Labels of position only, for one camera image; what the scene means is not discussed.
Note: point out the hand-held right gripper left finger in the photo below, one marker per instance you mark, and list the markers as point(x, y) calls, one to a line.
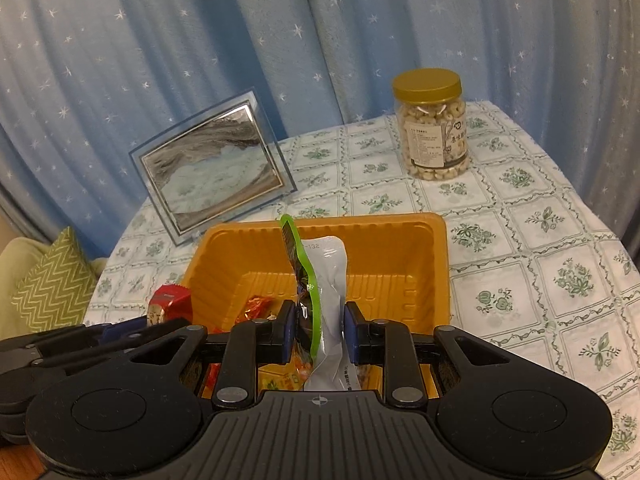
point(289, 332)

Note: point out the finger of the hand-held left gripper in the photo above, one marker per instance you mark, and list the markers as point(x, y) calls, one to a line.
point(120, 331)
point(60, 365)

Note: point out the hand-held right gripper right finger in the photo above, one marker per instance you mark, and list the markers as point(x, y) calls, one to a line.
point(352, 334)

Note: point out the silver green snack packet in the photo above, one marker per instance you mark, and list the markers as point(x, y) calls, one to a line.
point(330, 285)

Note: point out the red gold snack packet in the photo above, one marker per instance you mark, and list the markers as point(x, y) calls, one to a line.
point(172, 305)

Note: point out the orange plastic tray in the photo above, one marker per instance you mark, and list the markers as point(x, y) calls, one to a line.
point(390, 260)

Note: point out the red gold wrapped candy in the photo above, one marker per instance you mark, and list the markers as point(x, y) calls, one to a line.
point(254, 308)

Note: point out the green zigzag cushion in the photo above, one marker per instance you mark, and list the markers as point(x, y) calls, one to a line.
point(52, 285)

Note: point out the light green sofa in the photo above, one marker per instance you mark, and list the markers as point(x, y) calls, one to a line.
point(9, 280)

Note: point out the clear jar with gold lid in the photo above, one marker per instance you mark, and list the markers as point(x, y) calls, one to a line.
point(432, 130)

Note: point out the blue star print curtain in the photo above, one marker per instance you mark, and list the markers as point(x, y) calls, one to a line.
point(150, 35)

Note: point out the glass sand picture frame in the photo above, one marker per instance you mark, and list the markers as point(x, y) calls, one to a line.
point(210, 170)

